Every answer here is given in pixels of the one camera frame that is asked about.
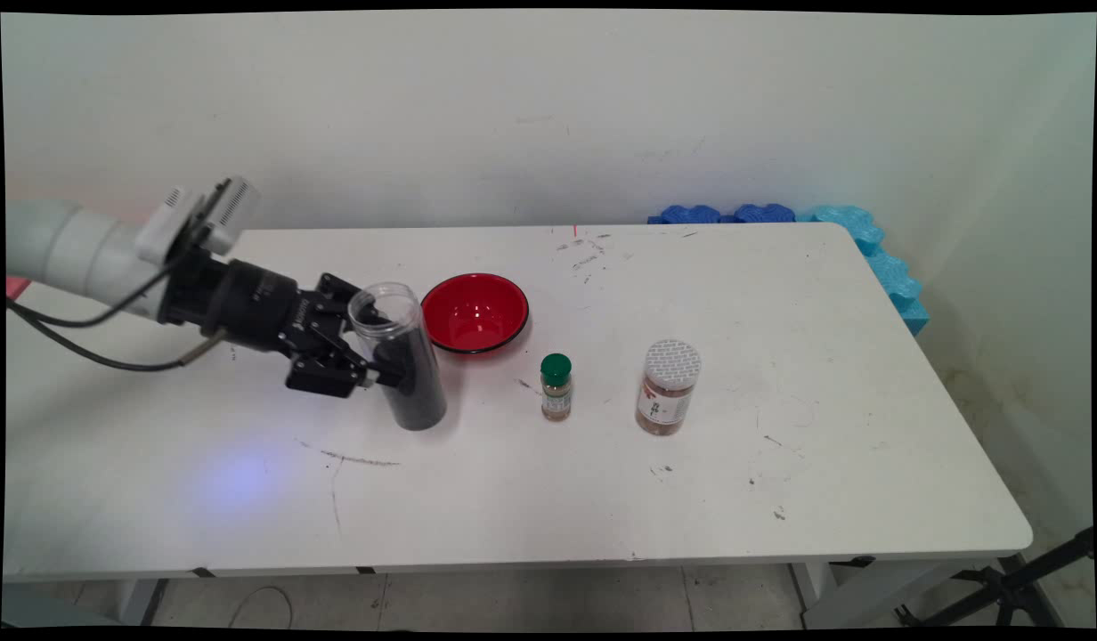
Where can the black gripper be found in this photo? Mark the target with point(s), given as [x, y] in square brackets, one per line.
[246, 303]

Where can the clear jar of black seeds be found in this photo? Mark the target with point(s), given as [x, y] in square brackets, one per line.
[419, 401]

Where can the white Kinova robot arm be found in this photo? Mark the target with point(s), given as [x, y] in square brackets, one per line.
[77, 249]

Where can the red bowl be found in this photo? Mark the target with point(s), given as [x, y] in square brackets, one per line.
[477, 307]

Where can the green-capped spice bottle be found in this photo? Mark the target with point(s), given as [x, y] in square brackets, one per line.
[556, 392]

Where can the pink object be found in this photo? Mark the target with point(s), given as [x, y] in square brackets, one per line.
[16, 287]

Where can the white table leg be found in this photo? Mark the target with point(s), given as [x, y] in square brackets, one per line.
[139, 601]
[869, 592]

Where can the white-lidded peanut jar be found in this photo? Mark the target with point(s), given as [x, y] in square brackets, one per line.
[664, 401]

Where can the light blue foam mat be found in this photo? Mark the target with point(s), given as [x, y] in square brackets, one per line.
[896, 285]

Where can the black tripod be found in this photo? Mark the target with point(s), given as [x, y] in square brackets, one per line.
[1011, 588]

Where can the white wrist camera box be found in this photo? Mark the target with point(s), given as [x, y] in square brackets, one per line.
[237, 205]

